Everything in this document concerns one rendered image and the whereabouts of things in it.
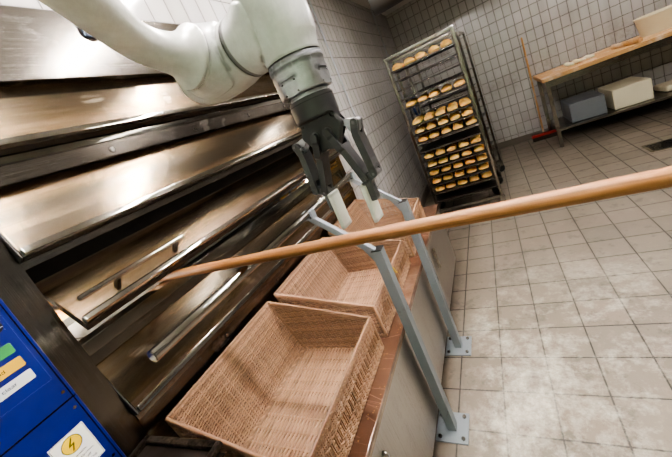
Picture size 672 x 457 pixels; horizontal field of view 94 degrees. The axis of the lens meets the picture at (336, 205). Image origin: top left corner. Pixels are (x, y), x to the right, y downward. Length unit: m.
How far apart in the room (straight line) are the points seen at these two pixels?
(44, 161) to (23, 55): 0.31
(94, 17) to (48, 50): 0.89
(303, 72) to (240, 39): 0.11
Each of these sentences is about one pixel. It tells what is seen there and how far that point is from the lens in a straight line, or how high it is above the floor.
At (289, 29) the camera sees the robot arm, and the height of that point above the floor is 1.59.
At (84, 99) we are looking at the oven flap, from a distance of 1.34.
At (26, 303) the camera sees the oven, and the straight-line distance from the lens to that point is 1.12.
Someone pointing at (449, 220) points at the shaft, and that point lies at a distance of 0.64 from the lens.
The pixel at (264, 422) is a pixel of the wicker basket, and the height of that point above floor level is 0.59.
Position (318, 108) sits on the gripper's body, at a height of 1.47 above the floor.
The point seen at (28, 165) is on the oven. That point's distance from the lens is 1.18.
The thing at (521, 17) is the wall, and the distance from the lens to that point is 5.64.
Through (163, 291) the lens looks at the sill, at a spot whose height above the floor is 1.16.
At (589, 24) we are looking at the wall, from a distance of 5.75.
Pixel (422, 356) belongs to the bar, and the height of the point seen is 0.44.
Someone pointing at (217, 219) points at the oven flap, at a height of 1.28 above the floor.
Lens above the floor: 1.45
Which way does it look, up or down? 14 degrees down
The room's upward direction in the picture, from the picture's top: 24 degrees counter-clockwise
